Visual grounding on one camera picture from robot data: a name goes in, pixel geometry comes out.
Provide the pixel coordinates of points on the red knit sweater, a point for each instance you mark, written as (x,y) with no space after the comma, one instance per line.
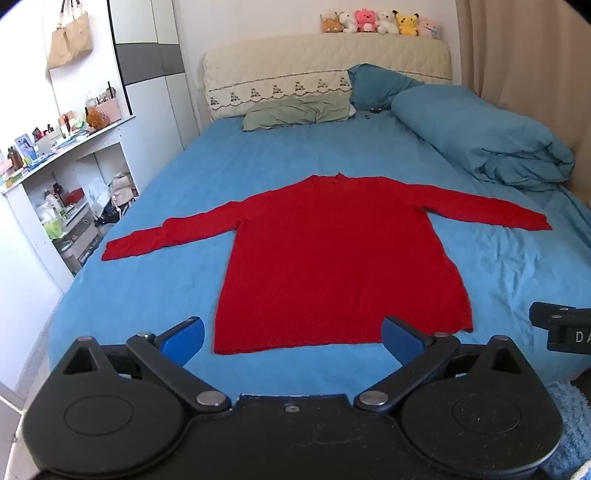
(332,258)

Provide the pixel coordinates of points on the white and grey wardrobe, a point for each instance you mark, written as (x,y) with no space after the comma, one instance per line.
(147,92)

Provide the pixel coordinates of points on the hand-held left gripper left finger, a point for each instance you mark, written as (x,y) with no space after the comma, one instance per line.
(184,341)

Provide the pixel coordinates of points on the green pillow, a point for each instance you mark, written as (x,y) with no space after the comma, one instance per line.
(295,113)

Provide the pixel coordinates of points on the beige curtain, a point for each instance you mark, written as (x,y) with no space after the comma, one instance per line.
(521,60)

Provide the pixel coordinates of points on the beige handbag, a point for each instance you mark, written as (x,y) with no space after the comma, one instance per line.
(69,44)

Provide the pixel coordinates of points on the blue pillow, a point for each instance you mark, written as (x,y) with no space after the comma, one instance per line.
(374,87)

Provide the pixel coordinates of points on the white shelf unit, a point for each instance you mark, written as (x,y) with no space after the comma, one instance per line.
(18,221)

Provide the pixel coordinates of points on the blue duvet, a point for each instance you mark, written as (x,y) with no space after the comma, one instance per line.
(485,134)

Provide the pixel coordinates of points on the small dark hair clips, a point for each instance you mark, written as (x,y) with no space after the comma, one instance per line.
(371,111)

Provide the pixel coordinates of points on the beige quilted headboard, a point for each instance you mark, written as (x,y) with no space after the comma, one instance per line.
(323,60)

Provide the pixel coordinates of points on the pink storage box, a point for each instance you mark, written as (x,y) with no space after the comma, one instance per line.
(111,108)

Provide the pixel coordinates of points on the orange plush toy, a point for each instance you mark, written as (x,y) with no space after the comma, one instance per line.
(98,119)

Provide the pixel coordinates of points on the row of plush toys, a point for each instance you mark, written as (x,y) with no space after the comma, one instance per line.
(383,23)

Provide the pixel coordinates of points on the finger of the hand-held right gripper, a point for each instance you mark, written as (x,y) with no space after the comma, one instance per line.
(545,314)

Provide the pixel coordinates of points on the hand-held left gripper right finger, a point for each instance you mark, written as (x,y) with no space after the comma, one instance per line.
(401,344)

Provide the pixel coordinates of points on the light blue fluffy rug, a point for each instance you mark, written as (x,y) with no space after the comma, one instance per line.
(570,424)

